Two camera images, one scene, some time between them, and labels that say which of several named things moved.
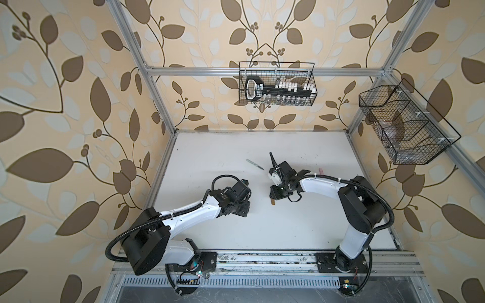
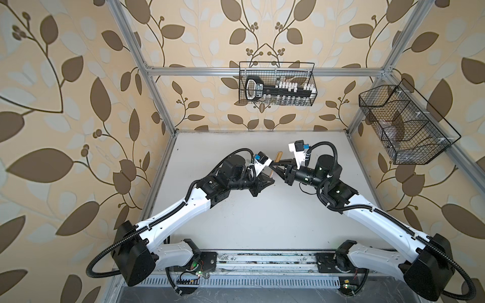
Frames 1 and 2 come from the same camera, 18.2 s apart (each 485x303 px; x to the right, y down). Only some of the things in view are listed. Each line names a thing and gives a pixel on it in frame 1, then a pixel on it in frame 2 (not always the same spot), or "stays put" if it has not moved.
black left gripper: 246,207 to 256,184
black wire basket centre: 277,83 stays put
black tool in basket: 255,90 stays put
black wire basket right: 410,129 stays put
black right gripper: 275,195 to 289,172
